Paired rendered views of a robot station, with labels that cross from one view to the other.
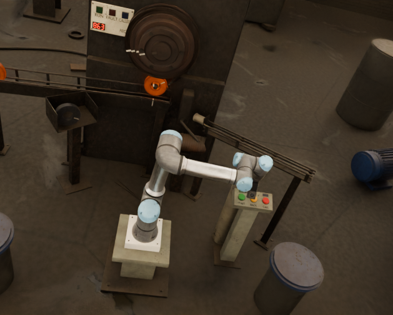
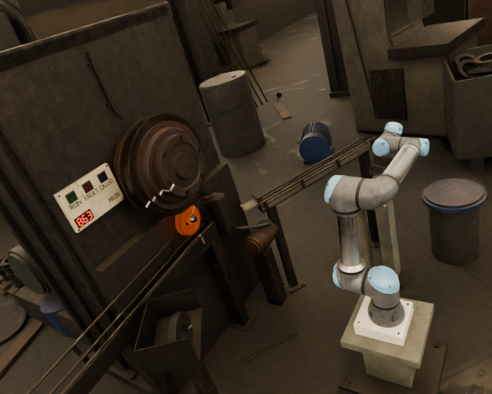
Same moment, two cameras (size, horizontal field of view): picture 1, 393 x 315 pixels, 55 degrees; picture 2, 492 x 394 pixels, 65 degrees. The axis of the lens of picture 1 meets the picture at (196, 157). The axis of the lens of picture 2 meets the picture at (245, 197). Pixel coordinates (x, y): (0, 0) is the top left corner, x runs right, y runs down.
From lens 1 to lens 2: 1.50 m
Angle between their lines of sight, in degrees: 34
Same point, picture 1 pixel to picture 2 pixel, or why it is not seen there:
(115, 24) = (99, 198)
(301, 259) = (447, 188)
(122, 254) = (413, 349)
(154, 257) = (422, 316)
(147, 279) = not seen: hidden behind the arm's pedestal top
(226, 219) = (365, 245)
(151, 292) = (439, 356)
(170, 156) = (381, 183)
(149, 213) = (392, 277)
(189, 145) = (267, 237)
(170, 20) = (163, 127)
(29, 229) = not seen: outside the picture
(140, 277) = not seen: hidden behind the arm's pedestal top
